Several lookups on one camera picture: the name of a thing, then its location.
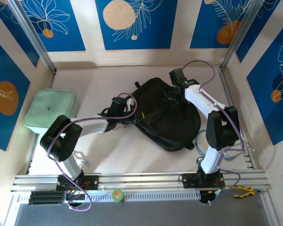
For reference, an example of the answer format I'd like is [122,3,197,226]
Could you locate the black backpack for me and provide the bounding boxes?
[133,77,201,153]

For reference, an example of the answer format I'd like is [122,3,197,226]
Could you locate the clear plastic item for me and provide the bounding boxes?
[73,152,89,165]

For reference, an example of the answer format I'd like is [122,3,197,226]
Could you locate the mint green zip pouch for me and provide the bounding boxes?
[23,89,80,135]

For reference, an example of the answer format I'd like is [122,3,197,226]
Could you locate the green tape roll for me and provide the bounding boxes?
[111,188,125,204]

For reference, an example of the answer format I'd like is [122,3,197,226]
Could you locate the dark grey board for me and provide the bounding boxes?
[14,200,271,226]

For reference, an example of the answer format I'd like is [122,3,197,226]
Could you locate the black ribbed block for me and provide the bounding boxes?
[29,191,65,205]

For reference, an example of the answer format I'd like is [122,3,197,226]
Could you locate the yellow black pliers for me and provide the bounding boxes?
[233,185,256,198]

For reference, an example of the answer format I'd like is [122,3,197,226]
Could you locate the aluminium side rail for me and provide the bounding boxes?
[218,67,254,169]

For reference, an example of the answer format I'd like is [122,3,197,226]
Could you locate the light blue cable loop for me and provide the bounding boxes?
[195,129,241,161]

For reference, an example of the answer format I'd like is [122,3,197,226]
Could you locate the long aluminium base rail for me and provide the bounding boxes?
[11,169,272,192]

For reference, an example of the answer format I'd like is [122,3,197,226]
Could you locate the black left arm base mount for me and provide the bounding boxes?
[56,173,100,191]

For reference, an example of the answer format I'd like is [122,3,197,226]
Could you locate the white slotted cable duct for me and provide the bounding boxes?
[65,190,201,202]

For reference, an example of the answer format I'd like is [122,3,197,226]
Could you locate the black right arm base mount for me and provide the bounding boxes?
[182,173,226,189]

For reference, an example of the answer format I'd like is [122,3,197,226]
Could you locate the aluminium frame post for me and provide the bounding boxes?
[220,0,267,70]
[8,0,57,73]

